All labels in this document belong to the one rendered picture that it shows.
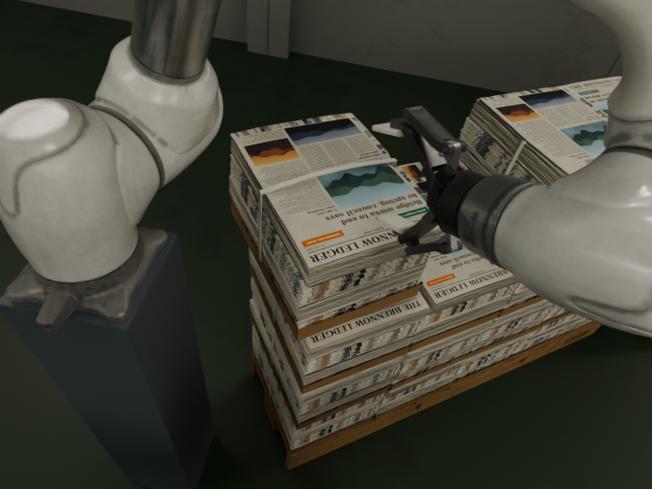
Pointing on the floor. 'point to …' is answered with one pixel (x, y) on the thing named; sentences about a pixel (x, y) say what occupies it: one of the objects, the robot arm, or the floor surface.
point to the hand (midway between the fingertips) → (386, 174)
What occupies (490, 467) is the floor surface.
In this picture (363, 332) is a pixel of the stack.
